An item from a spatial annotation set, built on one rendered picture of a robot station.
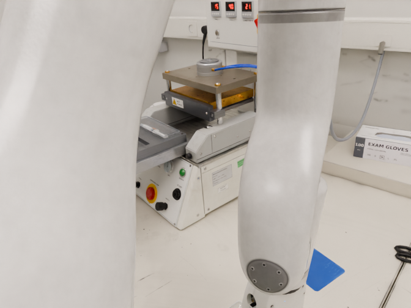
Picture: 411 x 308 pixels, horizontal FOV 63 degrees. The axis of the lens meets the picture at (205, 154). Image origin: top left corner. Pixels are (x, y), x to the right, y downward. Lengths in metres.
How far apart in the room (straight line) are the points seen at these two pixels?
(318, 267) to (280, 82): 0.58
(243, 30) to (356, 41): 0.43
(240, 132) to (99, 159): 0.79
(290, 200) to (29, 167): 0.24
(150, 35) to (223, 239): 0.75
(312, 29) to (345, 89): 1.09
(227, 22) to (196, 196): 0.57
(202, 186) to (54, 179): 0.75
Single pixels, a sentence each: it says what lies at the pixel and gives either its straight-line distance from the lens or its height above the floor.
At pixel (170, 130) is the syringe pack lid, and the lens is 0.94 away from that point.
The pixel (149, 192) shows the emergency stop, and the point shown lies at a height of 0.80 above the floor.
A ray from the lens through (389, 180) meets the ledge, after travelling 1.16.
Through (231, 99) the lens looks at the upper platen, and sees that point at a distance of 1.00.
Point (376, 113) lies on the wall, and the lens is 1.44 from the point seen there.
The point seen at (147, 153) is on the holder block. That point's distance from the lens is 0.88.
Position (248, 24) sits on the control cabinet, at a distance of 1.10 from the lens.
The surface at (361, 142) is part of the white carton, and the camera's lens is 1.23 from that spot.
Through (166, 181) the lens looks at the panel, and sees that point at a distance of 1.00.
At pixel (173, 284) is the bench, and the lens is 0.83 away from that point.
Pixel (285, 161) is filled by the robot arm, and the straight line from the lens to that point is 0.36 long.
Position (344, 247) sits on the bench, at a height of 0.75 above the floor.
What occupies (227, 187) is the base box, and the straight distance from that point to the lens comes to 1.01.
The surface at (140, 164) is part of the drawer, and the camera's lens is 0.87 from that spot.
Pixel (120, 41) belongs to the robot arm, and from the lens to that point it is 0.22.
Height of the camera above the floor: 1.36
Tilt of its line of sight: 27 degrees down
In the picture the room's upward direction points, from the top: 5 degrees counter-clockwise
